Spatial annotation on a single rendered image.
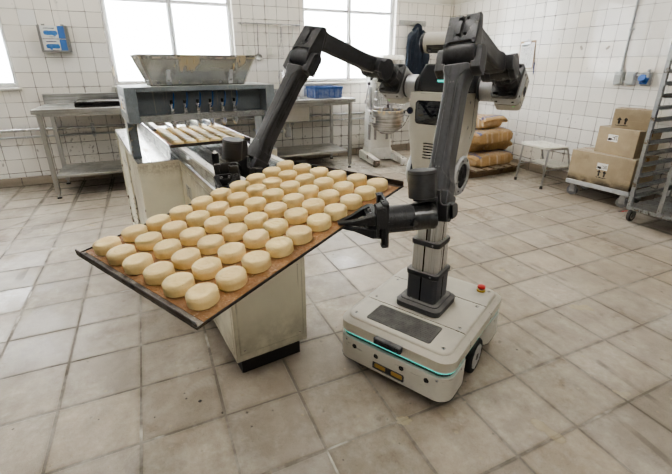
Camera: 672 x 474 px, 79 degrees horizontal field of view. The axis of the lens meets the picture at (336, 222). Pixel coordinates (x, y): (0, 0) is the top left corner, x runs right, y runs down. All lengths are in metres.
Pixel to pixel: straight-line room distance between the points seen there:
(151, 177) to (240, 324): 0.86
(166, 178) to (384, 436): 1.52
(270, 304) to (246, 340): 0.18
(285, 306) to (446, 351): 0.69
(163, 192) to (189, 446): 1.16
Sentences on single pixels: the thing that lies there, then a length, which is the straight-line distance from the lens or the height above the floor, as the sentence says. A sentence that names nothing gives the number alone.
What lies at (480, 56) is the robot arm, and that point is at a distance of 1.05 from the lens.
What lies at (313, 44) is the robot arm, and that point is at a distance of 1.33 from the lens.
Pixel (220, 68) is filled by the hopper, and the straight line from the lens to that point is 2.24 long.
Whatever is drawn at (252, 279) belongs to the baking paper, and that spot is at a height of 0.94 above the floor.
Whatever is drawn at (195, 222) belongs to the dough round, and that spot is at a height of 0.96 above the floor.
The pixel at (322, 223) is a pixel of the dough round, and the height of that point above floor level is 0.98.
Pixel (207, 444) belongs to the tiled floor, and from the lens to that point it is 1.73.
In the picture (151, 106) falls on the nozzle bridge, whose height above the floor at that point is 1.09.
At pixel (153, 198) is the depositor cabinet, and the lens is 2.20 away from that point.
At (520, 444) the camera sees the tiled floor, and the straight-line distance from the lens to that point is 1.79.
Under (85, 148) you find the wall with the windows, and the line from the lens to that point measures 5.59.
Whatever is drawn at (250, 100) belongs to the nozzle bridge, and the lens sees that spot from 2.33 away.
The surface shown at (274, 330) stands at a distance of 1.86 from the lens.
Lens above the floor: 1.27
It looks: 21 degrees down
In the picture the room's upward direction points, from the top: straight up
